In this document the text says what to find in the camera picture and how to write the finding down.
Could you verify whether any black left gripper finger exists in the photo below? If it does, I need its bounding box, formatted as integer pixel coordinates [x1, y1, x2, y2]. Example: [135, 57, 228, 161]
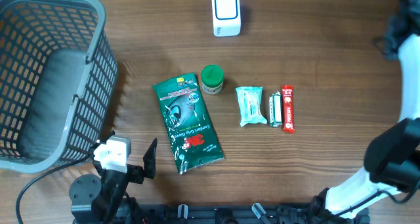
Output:
[143, 138, 158, 179]
[98, 130, 115, 142]

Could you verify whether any green 3M gloves package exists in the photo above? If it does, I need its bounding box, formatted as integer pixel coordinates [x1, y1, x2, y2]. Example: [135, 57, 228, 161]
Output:
[153, 73, 224, 174]

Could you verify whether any green lid jar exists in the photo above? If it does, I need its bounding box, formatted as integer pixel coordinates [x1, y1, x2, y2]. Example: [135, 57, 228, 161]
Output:
[201, 65, 224, 95]

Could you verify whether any teal wet wipes pack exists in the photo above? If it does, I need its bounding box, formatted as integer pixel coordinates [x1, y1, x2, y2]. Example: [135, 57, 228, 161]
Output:
[236, 86, 267, 127]

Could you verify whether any green white gum pack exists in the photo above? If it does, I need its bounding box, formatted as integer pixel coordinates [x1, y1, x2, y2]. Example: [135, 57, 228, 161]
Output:
[269, 92, 282, 127]

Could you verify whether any red Nescafe stick sachet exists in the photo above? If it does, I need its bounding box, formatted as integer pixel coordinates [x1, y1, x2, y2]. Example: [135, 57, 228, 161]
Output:
[282, 85, 295, 133]

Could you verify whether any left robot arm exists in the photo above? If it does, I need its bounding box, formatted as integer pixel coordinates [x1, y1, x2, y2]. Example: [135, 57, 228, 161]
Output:
[69, 133, 158, 223]

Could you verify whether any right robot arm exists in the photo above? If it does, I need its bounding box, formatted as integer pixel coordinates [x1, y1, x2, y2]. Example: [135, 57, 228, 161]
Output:
[306, 0, 419, 223]

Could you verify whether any white barcode scanner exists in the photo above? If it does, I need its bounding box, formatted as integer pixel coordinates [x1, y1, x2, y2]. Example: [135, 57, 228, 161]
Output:
[211, 0, 242, 37]

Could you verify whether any grey plastic basket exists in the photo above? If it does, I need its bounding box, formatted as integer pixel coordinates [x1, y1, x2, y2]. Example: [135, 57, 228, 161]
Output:
[1, 0, 118, 173]

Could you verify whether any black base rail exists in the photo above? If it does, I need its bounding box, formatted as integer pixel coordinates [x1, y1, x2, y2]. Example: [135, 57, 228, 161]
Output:
[131, 203, 370, 224]

